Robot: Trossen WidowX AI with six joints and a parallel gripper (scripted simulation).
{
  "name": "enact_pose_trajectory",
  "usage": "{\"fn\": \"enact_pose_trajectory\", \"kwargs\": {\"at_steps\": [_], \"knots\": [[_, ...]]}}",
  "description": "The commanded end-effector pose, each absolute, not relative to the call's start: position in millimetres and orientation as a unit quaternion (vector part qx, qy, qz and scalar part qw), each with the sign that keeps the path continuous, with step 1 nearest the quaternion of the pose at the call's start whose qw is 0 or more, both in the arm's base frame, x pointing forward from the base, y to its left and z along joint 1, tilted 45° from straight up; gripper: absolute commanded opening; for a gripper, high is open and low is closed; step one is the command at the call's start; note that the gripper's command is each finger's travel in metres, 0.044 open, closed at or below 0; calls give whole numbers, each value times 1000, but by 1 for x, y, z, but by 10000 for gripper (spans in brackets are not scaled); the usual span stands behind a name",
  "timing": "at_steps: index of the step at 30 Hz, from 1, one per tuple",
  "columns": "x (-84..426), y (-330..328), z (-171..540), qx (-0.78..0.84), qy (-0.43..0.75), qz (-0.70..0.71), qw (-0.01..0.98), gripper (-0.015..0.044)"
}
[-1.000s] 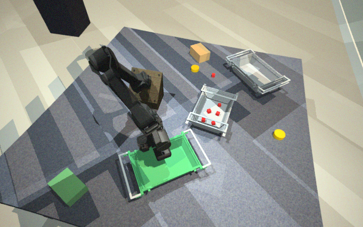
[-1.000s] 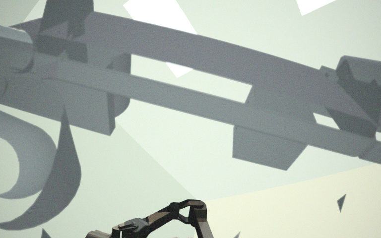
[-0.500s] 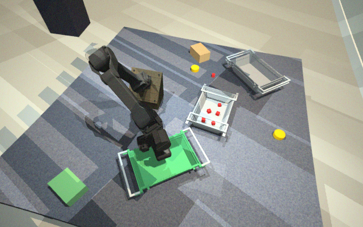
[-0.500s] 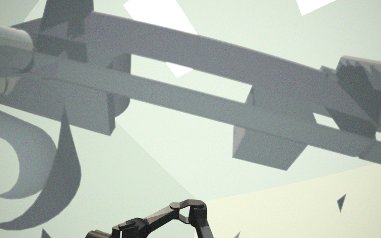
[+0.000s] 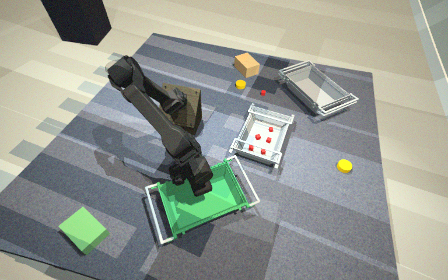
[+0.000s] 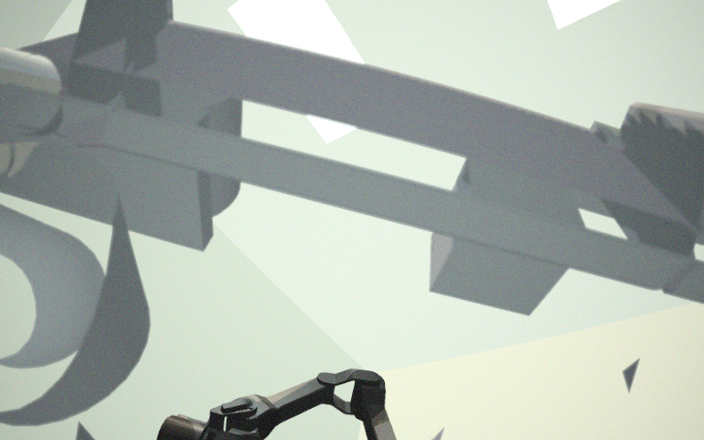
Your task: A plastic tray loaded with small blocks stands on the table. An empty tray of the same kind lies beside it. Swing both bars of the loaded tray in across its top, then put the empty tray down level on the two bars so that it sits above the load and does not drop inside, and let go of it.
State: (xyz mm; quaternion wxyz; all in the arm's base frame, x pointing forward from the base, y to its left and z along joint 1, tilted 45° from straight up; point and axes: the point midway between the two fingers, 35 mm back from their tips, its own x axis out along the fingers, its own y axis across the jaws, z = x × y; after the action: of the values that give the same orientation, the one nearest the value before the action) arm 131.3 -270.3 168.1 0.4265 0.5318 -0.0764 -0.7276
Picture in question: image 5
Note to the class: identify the yellow short cylinder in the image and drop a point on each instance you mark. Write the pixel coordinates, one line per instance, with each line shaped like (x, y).
(344, 166)
(240, 84)

